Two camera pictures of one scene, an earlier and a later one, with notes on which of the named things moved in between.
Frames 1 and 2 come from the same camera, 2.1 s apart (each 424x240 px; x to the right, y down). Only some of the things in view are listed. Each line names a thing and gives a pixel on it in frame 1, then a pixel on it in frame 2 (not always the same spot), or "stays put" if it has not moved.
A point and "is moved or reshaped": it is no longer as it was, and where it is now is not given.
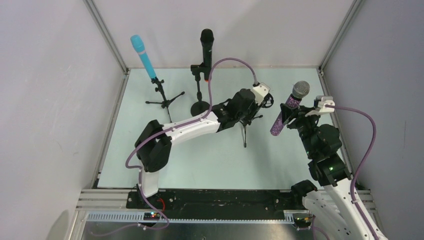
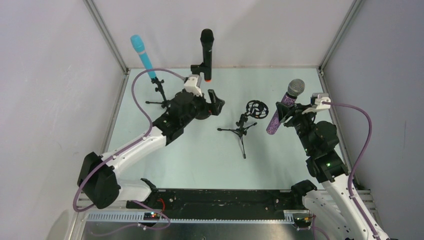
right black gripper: (298, 114) stays put
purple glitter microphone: (300, 90) is moved or reshaped
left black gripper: (257, 105) to (209, 106)
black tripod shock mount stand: (268, 101) is moved or reshaped
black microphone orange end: (207, 37) stays put
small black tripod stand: (165, 104) stays put
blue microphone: (138, 43) stays put
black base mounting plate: (215, 200) stays put
